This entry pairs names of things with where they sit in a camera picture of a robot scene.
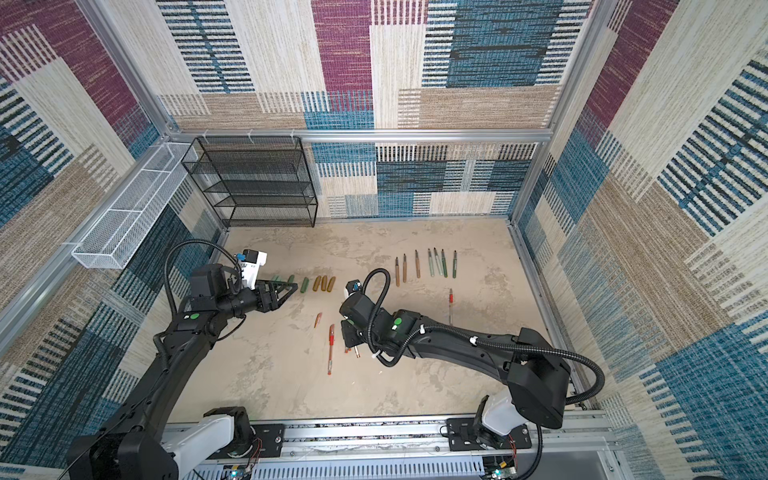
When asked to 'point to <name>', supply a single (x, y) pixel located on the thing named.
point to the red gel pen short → (450, 307)
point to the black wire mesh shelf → (255, 181)
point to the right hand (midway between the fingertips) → (350, 329)
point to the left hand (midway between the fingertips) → (290, 282)
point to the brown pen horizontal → (404, 268)
